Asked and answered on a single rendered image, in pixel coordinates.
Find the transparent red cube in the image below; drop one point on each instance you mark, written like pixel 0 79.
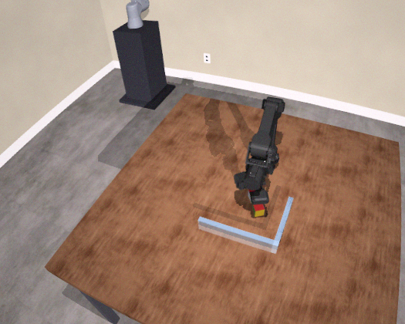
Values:
pixel 258 210

